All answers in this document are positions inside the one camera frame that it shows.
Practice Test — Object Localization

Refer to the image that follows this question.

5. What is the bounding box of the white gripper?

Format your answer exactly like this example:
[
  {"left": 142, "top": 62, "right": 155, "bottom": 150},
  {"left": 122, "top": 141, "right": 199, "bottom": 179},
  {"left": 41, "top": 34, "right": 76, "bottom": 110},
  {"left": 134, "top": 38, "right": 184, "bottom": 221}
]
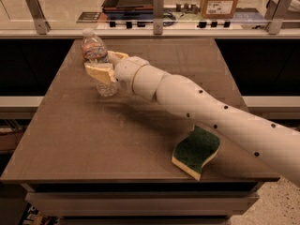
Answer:
[{"left": 84, "top": 51, "right": 149, "bottom": 94}]

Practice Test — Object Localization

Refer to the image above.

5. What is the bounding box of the clear plastic water bottle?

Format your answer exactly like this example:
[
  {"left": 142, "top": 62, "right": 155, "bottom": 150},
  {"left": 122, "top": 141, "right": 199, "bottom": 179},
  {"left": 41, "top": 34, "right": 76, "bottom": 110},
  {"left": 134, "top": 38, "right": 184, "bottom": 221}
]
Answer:
[{"left": 82, "top": 28, "right": 118, "bottom": 98}]

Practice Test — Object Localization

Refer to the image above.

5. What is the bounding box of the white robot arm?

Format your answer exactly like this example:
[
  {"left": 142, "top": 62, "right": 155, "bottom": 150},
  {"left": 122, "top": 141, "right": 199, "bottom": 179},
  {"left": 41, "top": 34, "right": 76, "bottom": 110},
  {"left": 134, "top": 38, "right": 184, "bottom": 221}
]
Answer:
[{"left": 84, "top": 51, "right": 300, "bottom": 186}]

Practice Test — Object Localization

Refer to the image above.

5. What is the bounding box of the green and yellow sponge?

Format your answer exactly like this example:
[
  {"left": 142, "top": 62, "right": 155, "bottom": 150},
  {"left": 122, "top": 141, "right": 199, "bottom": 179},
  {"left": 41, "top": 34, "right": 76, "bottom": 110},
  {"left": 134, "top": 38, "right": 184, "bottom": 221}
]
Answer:
[{"left": 172, "top": 126, "right": 220, "bottom": 181}]

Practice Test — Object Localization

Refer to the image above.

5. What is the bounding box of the brown cardboard box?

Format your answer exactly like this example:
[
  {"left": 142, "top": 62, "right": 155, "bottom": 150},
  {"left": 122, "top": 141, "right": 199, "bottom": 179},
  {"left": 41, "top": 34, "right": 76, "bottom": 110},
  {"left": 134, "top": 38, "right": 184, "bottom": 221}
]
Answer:
[{"left": 201, "top": 0, "right": 238, "bottom": 19}]

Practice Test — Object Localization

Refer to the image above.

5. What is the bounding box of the grey drawer front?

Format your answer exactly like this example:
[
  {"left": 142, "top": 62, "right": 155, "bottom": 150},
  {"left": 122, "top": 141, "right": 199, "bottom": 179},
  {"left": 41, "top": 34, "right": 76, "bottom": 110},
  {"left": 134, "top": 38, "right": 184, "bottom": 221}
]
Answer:
[{"left": 26, "top": 192, "right": 259, "bottom": 217}]

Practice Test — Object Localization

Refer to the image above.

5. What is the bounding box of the left metal bracket post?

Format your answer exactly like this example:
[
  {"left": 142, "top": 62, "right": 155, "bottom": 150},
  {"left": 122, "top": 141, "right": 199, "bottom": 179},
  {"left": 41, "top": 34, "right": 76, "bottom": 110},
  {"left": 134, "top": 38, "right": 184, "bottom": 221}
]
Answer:
[{"left": 25, "top": 0, "right": 51, "bottom": 35}]

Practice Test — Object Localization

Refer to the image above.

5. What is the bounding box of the metal bracket post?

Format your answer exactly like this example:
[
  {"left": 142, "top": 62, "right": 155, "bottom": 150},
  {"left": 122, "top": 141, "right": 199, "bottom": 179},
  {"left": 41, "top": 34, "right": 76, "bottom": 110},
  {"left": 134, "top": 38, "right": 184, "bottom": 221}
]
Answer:
[
  {"left": 153, "top": 0, "right": 164, "bottom": 35},
  {"left": 25, "top": 0, "right": 51, "bottom": 35},
  {"left": 264, "top": 0, "right": 292, "bottom": 35}
]

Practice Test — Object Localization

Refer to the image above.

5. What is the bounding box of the middle metal bracket post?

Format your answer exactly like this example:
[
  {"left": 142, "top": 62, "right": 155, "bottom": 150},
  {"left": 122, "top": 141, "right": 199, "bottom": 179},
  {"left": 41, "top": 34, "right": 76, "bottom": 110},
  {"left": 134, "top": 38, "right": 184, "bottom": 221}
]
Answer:
[{"left": 153, "top": 0, "right": 164, "bottom": 35}]

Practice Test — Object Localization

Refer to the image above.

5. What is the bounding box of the right metal bracket post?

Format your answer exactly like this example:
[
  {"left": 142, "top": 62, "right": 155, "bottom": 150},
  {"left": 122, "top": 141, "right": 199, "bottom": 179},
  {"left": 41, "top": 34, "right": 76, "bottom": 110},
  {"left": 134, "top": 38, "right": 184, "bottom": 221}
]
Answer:
[{"left": 264, "top": 0, "right": 292, "bottom": 35}]

